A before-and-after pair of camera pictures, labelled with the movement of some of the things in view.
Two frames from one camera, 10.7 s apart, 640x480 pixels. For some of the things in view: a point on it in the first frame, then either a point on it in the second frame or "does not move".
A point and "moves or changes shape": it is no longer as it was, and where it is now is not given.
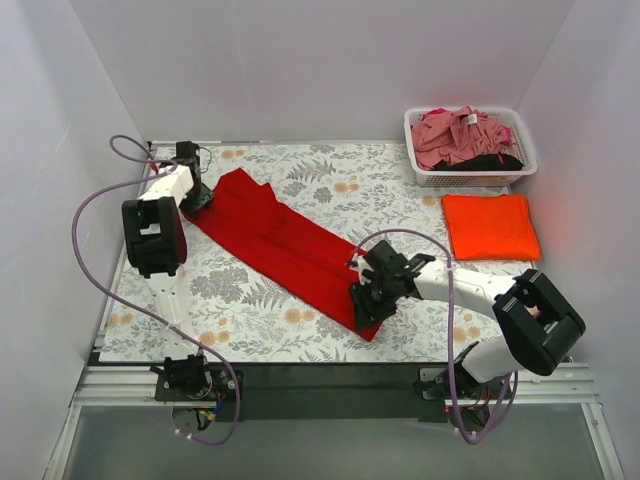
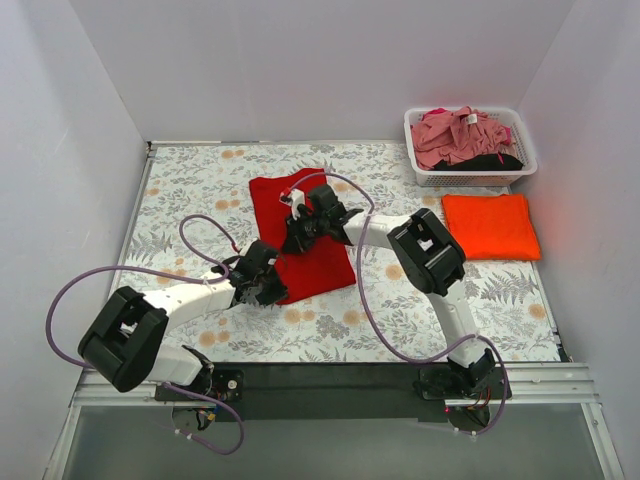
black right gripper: [365, 304] → [299, 232]
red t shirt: [299, 259] moves or changes shape
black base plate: [345, 393] does not move
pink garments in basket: [443, 133] does not move
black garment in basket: [484, 163] does not move
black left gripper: [201, 198] → [267, 291]
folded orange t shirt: [490, 228] does not move
